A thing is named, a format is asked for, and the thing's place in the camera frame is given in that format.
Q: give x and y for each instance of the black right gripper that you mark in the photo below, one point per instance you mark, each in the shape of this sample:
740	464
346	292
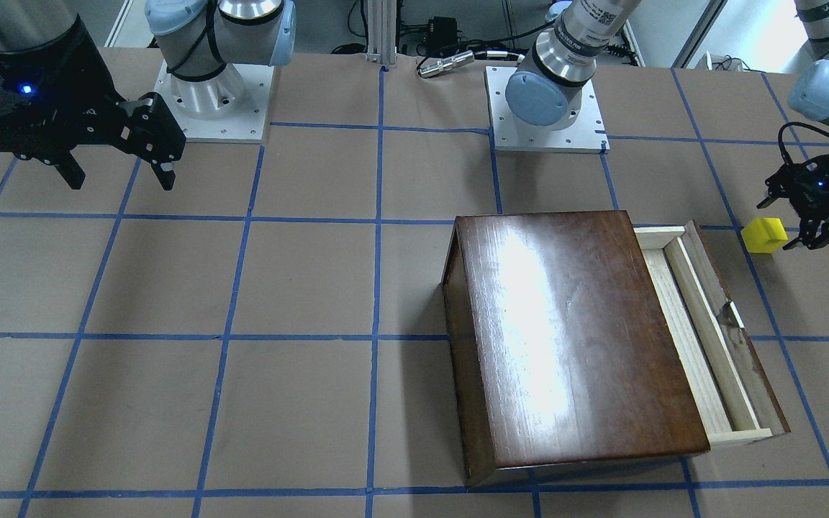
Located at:
91	86

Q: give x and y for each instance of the yellow block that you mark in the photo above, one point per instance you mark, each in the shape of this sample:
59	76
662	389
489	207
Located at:
764	235

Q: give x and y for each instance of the white drawer handle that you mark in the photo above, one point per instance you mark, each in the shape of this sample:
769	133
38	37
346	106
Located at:
730	316

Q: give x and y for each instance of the dark wooden drawer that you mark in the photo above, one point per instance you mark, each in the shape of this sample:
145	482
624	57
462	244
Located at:
734	397

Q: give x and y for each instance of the dark wooden cabinet box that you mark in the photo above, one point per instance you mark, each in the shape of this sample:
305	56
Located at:
562	357

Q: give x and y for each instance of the black power adapter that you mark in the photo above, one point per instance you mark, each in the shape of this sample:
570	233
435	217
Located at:
441	31

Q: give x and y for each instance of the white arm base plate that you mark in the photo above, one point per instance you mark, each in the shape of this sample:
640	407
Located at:
581	129
232	108

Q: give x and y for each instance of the aluminium frame post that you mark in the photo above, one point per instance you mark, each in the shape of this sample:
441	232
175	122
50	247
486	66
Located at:
381	32

